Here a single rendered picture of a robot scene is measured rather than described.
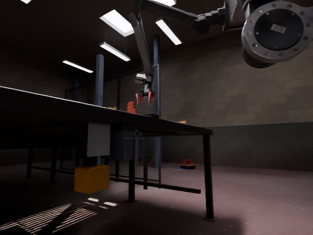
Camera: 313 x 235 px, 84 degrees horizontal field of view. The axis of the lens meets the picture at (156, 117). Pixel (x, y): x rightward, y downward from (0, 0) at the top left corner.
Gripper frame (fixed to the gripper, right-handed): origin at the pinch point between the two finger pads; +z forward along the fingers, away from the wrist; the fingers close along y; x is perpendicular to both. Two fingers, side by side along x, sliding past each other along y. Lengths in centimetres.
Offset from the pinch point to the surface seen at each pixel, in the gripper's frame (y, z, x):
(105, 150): 23, 42, -41
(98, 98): -182, -68, 81
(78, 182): 22, 54, -47
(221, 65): -63, -342, 408
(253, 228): 56, 74, 118
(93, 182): 27, 53, -45
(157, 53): -238, -342, 275
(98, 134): 23, 37, -46
